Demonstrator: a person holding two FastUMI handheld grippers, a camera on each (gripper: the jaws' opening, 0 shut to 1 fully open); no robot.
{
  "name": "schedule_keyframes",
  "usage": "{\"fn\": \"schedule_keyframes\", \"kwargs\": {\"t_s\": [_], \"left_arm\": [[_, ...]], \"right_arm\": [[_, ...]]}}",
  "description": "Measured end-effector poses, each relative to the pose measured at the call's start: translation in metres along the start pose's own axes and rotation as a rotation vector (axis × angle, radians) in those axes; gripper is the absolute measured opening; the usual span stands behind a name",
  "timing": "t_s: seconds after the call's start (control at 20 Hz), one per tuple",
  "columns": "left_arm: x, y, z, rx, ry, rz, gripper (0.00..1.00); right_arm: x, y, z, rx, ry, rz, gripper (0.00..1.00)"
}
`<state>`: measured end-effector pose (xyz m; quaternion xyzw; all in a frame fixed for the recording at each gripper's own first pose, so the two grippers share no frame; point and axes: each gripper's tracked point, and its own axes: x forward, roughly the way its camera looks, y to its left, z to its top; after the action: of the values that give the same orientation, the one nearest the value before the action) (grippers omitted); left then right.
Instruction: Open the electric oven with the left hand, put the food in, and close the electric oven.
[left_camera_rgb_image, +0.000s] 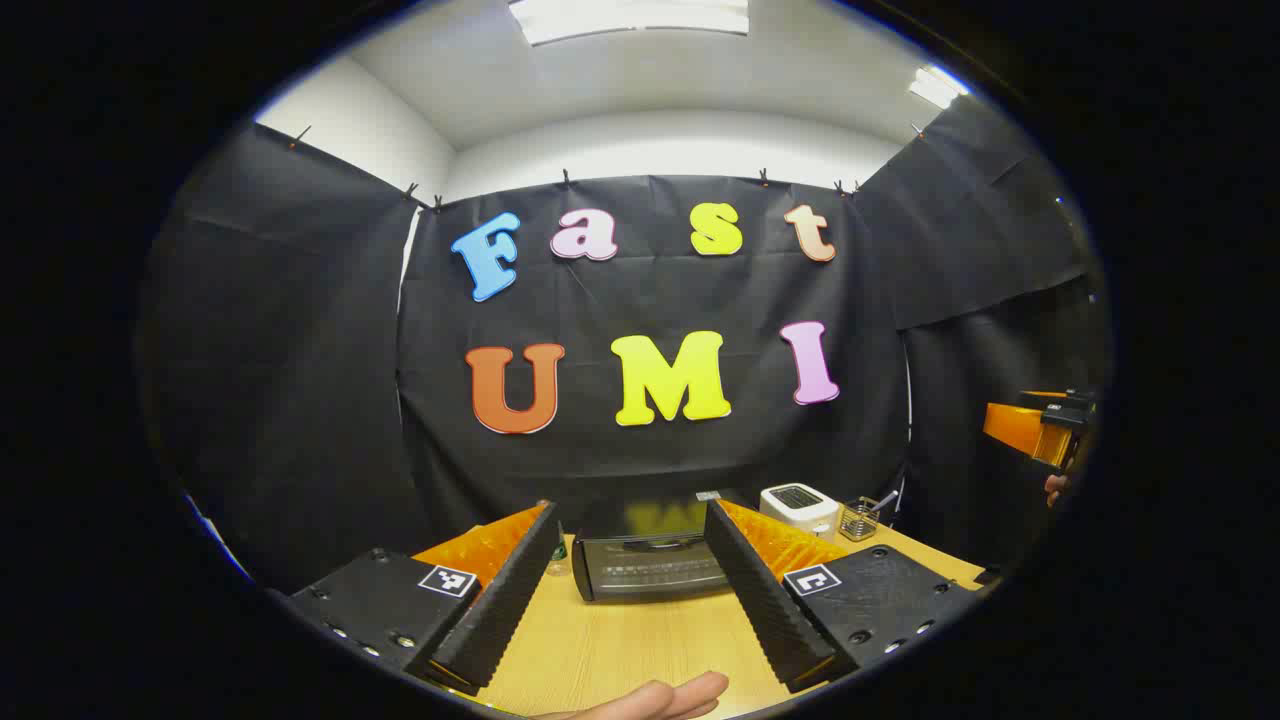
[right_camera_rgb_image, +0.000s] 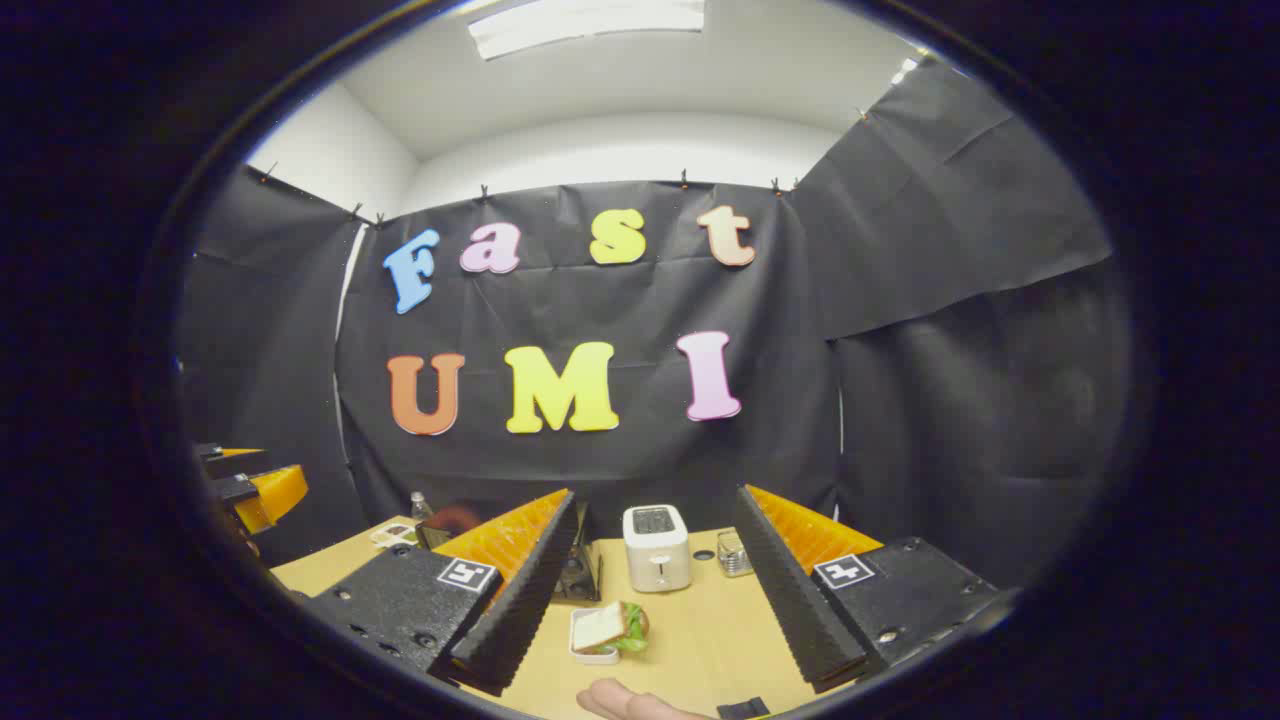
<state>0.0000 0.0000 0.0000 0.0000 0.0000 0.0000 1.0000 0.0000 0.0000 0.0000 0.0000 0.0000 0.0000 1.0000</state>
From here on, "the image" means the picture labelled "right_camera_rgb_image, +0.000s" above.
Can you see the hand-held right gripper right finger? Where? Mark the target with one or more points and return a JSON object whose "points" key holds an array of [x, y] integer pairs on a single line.
{"points": [[790, 600]]}

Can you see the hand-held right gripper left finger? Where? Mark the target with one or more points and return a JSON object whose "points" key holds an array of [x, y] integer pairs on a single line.
{"points": [[530, 600]]}

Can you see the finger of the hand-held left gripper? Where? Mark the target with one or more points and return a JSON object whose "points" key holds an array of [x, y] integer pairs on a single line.
{"points": [[272, 495], [240, 454]]}

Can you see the sandwich with lettuce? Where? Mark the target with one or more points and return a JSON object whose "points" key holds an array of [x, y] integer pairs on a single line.
{"points": [[600, 627]]}

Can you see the metal mesh basket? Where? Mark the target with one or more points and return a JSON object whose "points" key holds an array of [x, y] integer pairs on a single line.
{"points": [[735, 555]]}

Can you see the white plastic tray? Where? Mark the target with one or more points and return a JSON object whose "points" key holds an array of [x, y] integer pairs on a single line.
{"points": [[590, 657]]}

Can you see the white sectioned snack plate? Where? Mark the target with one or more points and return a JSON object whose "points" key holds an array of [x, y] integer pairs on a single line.
{"points": [[392, 535]]}

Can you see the white toaster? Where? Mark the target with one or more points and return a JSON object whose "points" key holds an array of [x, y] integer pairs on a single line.
{"points": [[655, 560]]}

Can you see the water bottle green label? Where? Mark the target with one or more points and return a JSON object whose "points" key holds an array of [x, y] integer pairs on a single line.
{"points": [[421, 508]]}

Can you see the black backdrop cloth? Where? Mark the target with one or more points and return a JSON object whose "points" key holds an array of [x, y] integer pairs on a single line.
{"points": [[620, 300]]}

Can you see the ceiling light panel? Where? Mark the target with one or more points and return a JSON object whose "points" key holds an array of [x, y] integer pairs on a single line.
{"points": [[580, 25], [905, 70]]}

